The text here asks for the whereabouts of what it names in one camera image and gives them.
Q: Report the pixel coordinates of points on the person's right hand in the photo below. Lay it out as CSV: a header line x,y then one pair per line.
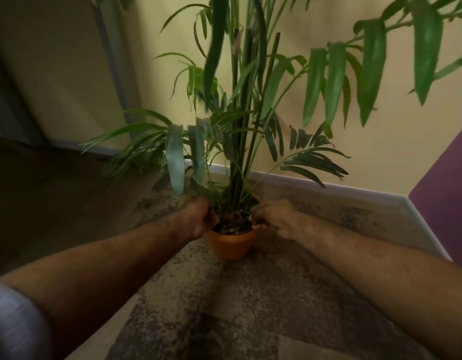
x,y
279,219

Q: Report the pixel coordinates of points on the person's left hand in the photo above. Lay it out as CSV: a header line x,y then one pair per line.
x,y
193,220

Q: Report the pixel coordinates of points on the person's right fingers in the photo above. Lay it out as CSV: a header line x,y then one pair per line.
x,y
258,215

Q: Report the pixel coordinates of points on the person's left thumb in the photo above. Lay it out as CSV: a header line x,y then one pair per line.
x,y
212,220

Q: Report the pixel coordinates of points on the terracotta plant pot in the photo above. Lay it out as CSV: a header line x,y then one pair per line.
x,y
233,241

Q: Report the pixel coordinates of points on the person's right forearm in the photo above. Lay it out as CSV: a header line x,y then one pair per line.
x,y
388,281

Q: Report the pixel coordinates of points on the person's left forearm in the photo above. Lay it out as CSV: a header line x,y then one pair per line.
x,y
92,273

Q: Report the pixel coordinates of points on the white baseboard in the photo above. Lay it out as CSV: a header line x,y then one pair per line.
x,y
328,191

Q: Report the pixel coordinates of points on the green palm plant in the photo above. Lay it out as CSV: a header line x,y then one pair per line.
x,y
253,89

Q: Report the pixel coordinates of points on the grey shirt sleeve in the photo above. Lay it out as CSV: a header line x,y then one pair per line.
x,y
13,322

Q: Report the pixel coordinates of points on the grey door frame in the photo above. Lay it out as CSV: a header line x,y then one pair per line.
x,y
116,56

